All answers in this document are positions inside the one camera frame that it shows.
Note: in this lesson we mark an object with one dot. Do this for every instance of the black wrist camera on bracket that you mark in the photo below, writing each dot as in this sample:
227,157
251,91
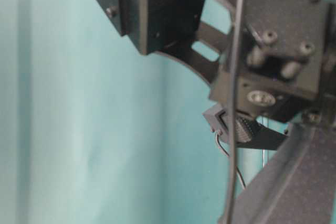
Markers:
249,133

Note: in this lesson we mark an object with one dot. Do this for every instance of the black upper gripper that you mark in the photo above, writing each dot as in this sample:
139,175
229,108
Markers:
281,62

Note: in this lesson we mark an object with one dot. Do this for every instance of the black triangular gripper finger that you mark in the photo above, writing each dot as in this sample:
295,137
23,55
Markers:
297,185

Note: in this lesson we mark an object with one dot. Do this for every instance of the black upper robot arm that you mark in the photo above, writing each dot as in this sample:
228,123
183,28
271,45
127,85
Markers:
197,34

